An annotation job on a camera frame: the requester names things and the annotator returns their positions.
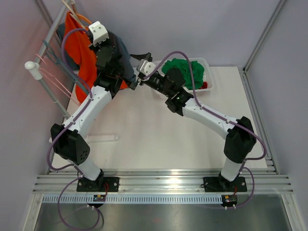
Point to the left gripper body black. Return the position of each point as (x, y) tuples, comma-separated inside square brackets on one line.
[(106, 43)]

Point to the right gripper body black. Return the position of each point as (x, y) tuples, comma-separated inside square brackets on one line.
[(142, 83)]

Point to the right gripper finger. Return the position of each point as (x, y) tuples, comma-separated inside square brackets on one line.
[(146, 56), (133, 84)]

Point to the orange t shirt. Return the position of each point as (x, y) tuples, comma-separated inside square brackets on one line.
[(77, 47)]

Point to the blue hanger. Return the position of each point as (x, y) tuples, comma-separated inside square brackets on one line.
[(51, 55)]

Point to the green t shirt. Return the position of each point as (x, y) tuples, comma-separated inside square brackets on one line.
[(183, 66)]

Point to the pink wire hanger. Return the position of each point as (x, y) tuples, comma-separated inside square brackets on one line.
[(55, 81)]

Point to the white t shirt red print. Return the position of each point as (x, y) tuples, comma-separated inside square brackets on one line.
[(205, 83)]

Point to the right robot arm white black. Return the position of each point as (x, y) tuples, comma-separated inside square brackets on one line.
[(238, 134)]

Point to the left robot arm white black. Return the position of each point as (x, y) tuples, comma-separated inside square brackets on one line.
[(113, 69)]

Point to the orange hanger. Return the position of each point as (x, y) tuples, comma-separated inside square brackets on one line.
[(81, 17)]

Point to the beige hanger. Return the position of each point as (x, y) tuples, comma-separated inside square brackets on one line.
[(69, 6)]

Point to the white plastic basket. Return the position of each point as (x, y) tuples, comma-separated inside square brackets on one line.
[(208, 73)]

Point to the white metal clothes rack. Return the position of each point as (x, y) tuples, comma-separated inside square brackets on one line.
[(34, 67)]

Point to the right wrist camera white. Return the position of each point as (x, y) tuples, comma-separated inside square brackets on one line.
[(145, 68)]

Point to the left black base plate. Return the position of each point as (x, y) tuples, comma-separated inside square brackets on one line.
[(104, 184)]

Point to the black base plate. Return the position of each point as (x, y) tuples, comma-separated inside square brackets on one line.
[(104, 184), (219, 184)]

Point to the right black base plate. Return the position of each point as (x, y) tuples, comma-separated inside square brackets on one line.
[(219, 184)]

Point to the white slotted cable duct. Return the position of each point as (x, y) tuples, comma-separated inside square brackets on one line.
[(133, 199)]

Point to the aluminium mounting rail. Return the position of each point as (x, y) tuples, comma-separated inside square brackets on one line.
[(167, 181)]

